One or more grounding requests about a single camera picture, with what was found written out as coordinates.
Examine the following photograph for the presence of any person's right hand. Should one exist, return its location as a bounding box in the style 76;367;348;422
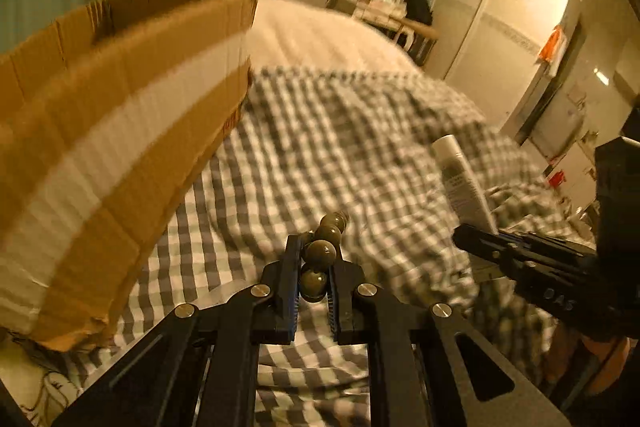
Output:
550;322;633;408

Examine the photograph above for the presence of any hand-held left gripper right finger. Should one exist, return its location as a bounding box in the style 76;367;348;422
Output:
325;257;571;427

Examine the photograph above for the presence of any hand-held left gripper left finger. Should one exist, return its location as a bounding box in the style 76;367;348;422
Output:
50;234;303;427

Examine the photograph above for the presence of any floral printed quilt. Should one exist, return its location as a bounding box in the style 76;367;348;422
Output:
0;332;86;427

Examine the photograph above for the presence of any black bag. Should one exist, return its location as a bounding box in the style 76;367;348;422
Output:
404;0;435;25

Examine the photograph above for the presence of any white fluffy blanket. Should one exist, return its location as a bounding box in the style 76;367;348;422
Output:
247;0;418;75

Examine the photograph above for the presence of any grey checked blanket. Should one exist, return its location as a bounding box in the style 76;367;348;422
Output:
65;66;596;427

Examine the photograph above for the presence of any white squeeze tube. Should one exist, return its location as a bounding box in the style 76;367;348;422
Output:
431;134;499;235

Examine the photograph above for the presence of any brown cardboard box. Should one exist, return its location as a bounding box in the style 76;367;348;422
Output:
0;0;260;353

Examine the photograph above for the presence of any orange hanging cloth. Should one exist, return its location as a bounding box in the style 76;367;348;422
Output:
537;27;568;78

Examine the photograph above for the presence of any white sliding wardrobe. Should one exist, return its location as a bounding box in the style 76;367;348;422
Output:
425;0;586;142

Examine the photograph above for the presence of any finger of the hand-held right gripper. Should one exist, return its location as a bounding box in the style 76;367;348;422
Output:
497;230;597;260
451;223;532;289

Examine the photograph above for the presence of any dark green bead bracelet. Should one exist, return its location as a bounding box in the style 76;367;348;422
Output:
298;211;348;305

